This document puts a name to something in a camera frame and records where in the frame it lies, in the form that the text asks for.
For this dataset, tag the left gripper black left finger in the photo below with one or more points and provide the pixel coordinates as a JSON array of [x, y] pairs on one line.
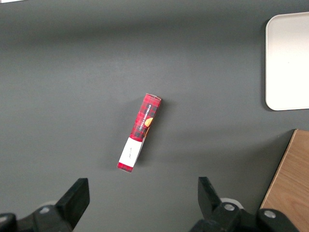
[[70, 203]]

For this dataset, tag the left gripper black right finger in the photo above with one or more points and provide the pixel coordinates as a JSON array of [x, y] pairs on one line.
[[212, 205]]

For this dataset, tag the red tartan shortbread box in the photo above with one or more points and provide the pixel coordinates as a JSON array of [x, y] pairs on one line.
[[141, 131]]

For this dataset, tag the white rectangular tray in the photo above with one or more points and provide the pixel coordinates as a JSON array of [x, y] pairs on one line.
[[288, 61]]

